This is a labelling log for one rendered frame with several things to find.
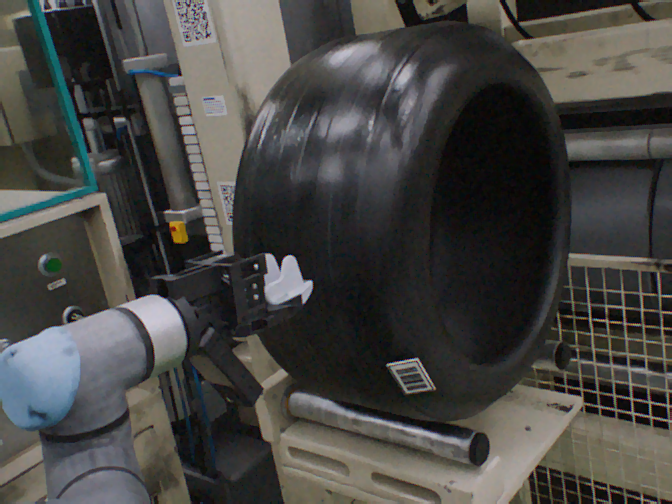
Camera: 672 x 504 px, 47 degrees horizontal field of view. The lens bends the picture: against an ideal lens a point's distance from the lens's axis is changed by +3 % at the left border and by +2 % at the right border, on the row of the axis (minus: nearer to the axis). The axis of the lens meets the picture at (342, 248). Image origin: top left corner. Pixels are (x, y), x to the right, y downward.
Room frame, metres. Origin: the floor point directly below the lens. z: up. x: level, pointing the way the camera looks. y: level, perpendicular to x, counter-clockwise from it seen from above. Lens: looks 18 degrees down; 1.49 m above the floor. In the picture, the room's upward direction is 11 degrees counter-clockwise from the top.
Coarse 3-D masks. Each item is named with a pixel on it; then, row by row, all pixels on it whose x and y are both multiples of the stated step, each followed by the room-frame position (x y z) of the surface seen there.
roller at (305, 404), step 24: (288, 408) 1.09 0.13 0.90; (312, 408) 1.06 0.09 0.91; (336, 408) 1.03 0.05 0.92; (360, 408) 1.01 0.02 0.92; (360, 432) 0.99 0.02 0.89; (384, 432) 0.96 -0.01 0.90; (408, 432) 0.94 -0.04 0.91; (432, 432) 0.92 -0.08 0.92; (456, 432) 0.90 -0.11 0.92; (456, 456) 0.88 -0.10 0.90; (480, 456) 0.88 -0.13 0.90
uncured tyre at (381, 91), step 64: (320, 64) 1.02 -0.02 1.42; (384, 64) 0.94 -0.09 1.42; (448, 64) 0.94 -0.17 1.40; (512, 64) 1.05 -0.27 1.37; (256, 128) 0.99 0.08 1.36; (320, 128) 0.91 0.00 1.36; (384, 128) 0.87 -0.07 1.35; (448, 128) 0.90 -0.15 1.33; (512, 128) 1.24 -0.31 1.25; (256, 192) 0.93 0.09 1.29; (320, 192) 0.86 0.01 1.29; (384, 192) 0.83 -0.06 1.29; (448, 192) 1.34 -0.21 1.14; (512, 192) 1.26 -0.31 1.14; (320, 256) 0.84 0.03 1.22; (384, 256) 0.82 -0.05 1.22; (448, 256) 1.30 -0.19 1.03; (512, 256) 1.23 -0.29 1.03; (320, 320) 0.85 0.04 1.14; (384, 320) 0.81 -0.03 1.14; (448, 320) 1.22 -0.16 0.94; (512, 320) 1.15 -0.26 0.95; (320, 384) 0.93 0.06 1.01; (384, 384) 0.84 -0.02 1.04; (448, 384) 0.85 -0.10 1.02; (512, 384) 0.97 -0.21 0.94
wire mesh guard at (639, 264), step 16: (576, 256) 1.26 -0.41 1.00; (592, 256) 1.25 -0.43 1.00; (608, 256) 1.23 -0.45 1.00; (640, 272) 1.20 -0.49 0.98; (592, 288) 1.25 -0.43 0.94; (640, 288) 1.20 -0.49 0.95; (592, 304) 1.25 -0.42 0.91; (592, 320) 1.26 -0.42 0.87; (624, 320) 1.22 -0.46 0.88; (560, 336) 1.29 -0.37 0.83; (592, 336) 1.26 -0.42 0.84; (608, 336) 1.24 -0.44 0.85; (576, 352) 1.28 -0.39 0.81; (544, 368) 1.32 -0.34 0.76; (624, 368) 1.22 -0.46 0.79; (560, 384) 1.31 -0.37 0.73; (640, 400) 1.21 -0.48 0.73; (592, 432) 1.27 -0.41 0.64; (656, 432) 1.19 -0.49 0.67; (560, 464) 1.31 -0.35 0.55; (576, 480) 1.30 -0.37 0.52; (592, 480) 1.27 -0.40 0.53; (624, 480) 1.24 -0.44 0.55; (640, 480) 1.22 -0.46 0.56; (656, 480) 1.20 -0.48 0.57; (544, 496) 1.35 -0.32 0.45; (624, 496) 1.24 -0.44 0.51
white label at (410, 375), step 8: (408, 360) 0.81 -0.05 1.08; (416, 360) 0.81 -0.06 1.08; (392, 368) 0.82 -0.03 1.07; (400, 368) 0.82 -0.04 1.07; (408, 368) 0.81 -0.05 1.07; (416, 368) 0.81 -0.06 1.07; (400, 376) 0.82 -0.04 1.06; (408, 376) 0.82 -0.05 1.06; (416, 376) 0.82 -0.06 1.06; (424, 376) 0.82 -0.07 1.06; (400, 384) 0.83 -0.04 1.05; (408, 384) 0.83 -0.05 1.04; (416, 384) 0.83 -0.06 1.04; (424, 384) 0.82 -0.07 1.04; (432, 384) 0.82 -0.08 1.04; (408, 392) 0.83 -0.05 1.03; (416, 392) 0.83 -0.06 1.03
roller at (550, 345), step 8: (544, 344) 1.10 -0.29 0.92; (552, 344) 1.10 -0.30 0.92; (560, 344) 1.09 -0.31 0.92; (544, 352) 1.09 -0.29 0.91; (552, 352) 1.09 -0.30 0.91; (560, 352) 1.08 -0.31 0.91; (568, 352) 1.10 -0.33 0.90; (536, 360) 1.10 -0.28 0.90; (544, 360) 1.09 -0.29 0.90; (552, 360) 1.08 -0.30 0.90; (560, 360) 1.08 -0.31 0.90; (568, 360) 1.10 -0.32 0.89; (560, 368) 1.08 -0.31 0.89
